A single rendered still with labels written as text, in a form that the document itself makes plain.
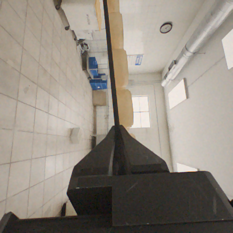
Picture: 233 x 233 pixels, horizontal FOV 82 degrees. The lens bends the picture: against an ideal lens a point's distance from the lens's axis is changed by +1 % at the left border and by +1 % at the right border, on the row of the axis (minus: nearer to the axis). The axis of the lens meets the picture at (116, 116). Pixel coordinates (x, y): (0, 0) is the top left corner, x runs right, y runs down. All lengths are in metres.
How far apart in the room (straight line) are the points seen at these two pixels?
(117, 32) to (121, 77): 0.06
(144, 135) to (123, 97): 5.42
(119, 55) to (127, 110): 0.07
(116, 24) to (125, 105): 0.11
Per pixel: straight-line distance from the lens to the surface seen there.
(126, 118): 0.15
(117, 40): 0.21
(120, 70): 0.17
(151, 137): 5.62
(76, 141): 3.00
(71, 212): 2.75
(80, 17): 3.16
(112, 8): 0.25
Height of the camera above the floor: 1.00
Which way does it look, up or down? 1 degrees down
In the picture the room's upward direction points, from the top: 87 degrees clockwise
